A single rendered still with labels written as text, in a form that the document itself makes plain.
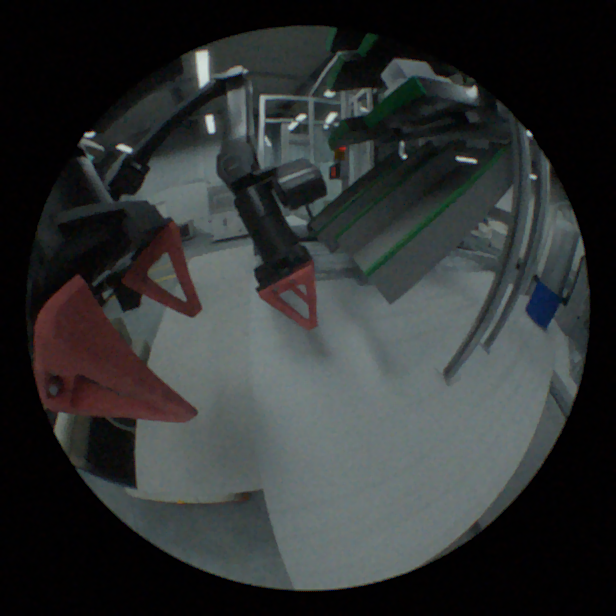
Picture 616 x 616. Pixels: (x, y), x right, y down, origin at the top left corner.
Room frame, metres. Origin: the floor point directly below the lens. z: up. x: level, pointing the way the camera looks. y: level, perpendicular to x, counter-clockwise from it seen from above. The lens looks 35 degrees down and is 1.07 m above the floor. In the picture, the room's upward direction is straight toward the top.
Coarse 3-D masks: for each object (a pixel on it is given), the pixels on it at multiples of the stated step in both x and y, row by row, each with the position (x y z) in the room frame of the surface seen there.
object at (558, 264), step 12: (564, 216) 0.25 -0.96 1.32; (564, 228) 0.23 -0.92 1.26; (552, 240) 0.28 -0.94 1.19; (564, 240) 0.22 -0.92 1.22; (576, 240) 0.17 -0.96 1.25; (552, 252) 0.26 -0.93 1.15; (564, 252) 0.20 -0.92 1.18; (552, 264) 0.24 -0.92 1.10; (564, 264) 0.19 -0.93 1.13; (552, 276) 0.22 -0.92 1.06; (564, 276) 0.18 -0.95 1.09; (552, 288) 0.21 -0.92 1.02
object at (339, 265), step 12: (312, 252) 0.43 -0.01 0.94; (324, 252) 0.45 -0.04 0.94; (336, 252) 0.46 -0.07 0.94; (456, 252) 0.59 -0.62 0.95; (468, 252) 0.62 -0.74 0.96; (324, 264) 0.44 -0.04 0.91; (336, 264) 0.45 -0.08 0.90; (348, 264) 0.46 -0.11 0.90; (444, 264) 0.57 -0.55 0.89; (456, 264) 0.60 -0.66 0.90; (468, 264) 0.63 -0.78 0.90; (480, 264) 0.67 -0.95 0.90; (492, 264) 0.72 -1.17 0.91; (324, 276) 0.44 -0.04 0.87; (336, 276) 0.45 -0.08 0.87; (348, 276) 0.46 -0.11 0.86
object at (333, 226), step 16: (432, 144) 0.29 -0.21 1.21; (384, 160) 0.41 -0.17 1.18; (400, 160) 0.41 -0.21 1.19; (416, 160) 0.28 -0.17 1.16; (368, 176) 0.41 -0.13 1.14; (384, 176) 0.28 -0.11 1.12; (400, 176) 0.28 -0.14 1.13; (352, 192) 0.40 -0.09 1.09; (368, 192) 0.28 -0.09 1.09; (384, 192) 0.28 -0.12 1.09; (336, 208) 0.40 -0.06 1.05; (352, 208) 0.28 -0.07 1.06; (320, 224) 0.40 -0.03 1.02; (336, 224) 0.27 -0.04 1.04; (320, 240) 0.27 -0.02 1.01
